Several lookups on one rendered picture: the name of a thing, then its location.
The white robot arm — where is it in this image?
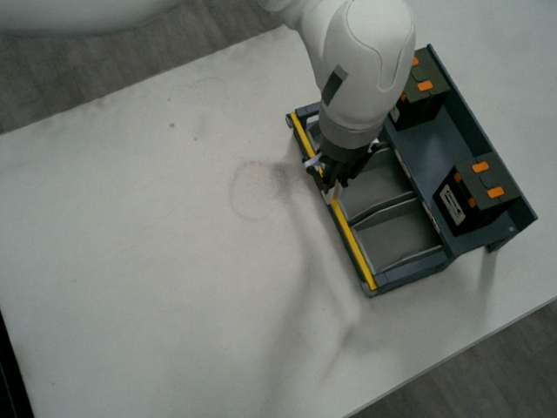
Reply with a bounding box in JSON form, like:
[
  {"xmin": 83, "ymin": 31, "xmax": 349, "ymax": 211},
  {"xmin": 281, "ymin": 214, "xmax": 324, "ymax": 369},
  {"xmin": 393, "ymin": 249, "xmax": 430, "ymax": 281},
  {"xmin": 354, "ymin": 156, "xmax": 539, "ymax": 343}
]
[{"xmin": 0, "ymin": 0, "xmax": 416, "ymax": 149}]

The yellow bar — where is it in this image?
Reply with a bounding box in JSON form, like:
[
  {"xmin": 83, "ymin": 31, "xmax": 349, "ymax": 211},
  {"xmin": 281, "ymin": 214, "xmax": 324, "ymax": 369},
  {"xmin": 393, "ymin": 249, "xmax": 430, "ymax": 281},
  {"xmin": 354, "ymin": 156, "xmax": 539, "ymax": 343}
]
[{"xmin": 290, "ymin": 112, "xmax": 377, "ymax": 291}]

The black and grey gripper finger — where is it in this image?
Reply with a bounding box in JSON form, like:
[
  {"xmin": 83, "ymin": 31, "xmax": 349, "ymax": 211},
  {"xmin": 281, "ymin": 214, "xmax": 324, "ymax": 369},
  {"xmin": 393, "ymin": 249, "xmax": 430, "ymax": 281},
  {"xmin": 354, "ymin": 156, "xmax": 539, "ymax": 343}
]
[
  {"xmin": 333, "ymin": 139, "xmax": 381, "ymax": 201},
  {"xmin": 302, "ymin": 152, "xmax": 343, "ymax": 205}
]

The dark grey tool case with orange latches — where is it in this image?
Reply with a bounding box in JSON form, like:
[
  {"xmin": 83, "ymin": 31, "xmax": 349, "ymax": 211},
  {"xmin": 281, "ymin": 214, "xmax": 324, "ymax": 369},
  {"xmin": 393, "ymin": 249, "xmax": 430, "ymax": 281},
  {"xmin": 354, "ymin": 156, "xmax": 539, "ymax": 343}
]
[{"xmin": 433, "ymin": 151, "xmax": 522, "ymax": 237}]

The dark grey bin rack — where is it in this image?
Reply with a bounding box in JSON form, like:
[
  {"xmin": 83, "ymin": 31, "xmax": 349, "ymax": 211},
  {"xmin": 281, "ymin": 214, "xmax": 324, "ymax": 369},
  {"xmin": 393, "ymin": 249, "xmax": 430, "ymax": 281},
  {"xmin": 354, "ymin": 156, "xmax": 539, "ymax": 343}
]
[{"xmin": 327, "ymin": 43, "xmax": 538, "ymax": 299}]

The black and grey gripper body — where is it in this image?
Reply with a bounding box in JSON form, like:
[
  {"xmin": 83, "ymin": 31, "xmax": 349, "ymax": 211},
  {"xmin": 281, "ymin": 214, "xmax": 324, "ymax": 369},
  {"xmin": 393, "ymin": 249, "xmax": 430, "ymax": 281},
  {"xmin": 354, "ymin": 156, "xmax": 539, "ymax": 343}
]
[{"xmin": 316, "ymin": 132, "xmax": 371, "ymax": 166}]

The grey open bin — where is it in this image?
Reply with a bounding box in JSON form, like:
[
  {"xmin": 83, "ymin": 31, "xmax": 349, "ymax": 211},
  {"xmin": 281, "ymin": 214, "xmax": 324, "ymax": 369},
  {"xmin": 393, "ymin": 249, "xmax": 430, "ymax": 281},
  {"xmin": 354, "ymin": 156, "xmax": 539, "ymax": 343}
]
[
  {"xmin": 337, "ymin": 146, "xmax": 419, "ymax": 227},
  {"xmin": 306, "ymin": 121, "xmax": 390, "ymax": 172},
  {"xmin": 350, "ymin": 197, "xmax": 446, "ymax": 277}
]

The dark green case with orange latches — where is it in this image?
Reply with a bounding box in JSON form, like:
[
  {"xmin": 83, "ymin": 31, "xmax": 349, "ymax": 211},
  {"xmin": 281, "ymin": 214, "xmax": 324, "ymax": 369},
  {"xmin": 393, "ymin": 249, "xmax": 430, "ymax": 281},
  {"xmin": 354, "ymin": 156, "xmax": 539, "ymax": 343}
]
[{"xmin": 388, "ymin": 47, "xmax": 451, "ymax": 132}]

